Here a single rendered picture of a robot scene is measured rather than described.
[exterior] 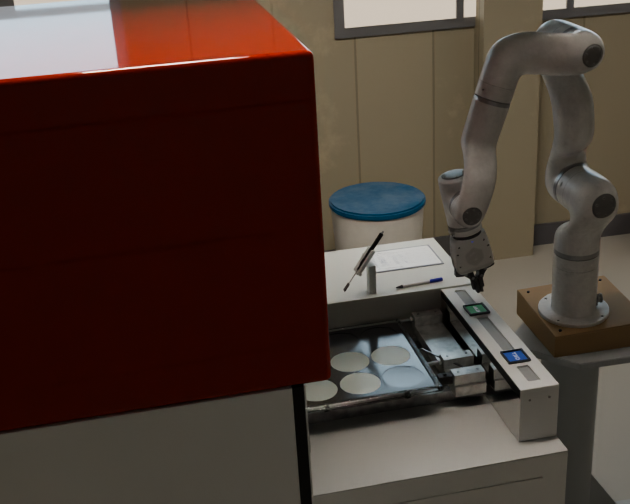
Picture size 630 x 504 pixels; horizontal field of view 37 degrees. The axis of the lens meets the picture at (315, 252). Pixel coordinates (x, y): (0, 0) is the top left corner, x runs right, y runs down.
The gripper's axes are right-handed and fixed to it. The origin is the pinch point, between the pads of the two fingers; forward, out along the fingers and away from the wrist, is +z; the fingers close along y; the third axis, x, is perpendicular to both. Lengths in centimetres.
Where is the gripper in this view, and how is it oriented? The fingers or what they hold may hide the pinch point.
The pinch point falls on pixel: (477, 283)
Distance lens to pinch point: 250.1
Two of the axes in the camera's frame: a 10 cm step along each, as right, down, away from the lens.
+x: -2.1, -3.7, 9.0
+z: 2.6, 8.7, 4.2
